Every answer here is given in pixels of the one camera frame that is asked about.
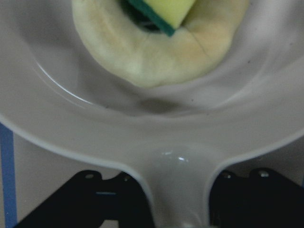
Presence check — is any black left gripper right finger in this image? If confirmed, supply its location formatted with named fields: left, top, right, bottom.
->
left=209, top=168, right=304, bottom=228

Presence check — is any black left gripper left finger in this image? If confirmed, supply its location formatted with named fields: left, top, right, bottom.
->
left=16, top=170, right=155, bottom=228

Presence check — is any white plastic dustpan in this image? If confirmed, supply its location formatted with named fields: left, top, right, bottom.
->
left=0, top=0, right=304, bottom=227

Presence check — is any yellow green sponge piece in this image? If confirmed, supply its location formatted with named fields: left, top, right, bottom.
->
left=128, top=0, right=196, bottom=37

